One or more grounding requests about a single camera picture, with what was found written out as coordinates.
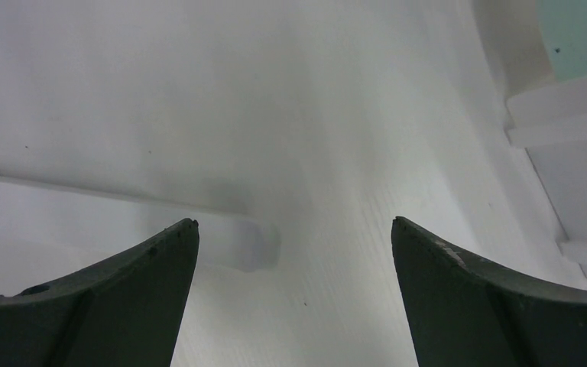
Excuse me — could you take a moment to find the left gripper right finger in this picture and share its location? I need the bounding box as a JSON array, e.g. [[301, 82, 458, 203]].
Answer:
[[391, 217, 587, 366]]

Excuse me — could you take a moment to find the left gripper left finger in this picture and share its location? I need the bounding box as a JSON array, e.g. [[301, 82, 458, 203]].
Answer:
[[0, 219, 199, 366]]

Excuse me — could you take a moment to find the white bin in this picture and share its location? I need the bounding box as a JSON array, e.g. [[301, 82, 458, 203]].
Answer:
[[506, 77, 587, 278]]

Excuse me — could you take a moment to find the hanging patterned cloth bag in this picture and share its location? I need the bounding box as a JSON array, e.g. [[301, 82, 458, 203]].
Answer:
[[537, 0, 587, 82]]

